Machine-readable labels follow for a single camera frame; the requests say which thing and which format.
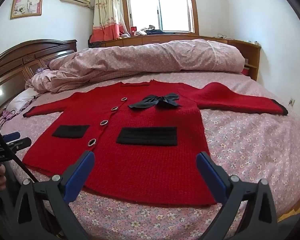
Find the pink floral quilt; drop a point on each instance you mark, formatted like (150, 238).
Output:
(150, 57)

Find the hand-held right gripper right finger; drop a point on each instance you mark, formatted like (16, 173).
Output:
(210, 175)

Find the red knit cardigan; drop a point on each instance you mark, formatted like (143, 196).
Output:
(145, 162)

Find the cream and red curtain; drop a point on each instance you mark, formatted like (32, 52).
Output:
(107, 12)

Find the framed wall photo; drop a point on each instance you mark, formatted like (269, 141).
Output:
(27, 1)

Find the dark wooden headboard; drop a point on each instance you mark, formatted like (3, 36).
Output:
(17, 65)

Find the wooden framed window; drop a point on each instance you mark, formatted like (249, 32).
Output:
(160, 5)

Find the white pink pillow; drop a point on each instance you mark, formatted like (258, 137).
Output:
(20, 101)

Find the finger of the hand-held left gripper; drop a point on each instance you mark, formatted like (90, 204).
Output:
(12, 136)
(20, 143)

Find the clothes pile on sill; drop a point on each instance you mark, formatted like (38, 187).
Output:
(152, 31)

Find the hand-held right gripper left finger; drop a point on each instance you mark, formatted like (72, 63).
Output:
(77, 177)

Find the bed with pink floral sheet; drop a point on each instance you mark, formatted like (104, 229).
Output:
(250, 150)

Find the purple patterned cloth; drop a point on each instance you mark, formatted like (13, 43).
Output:
(7, 115)

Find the wooden window cabinet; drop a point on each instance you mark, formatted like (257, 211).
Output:
(252, 52)

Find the small red box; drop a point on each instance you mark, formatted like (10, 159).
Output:
(133, 29)

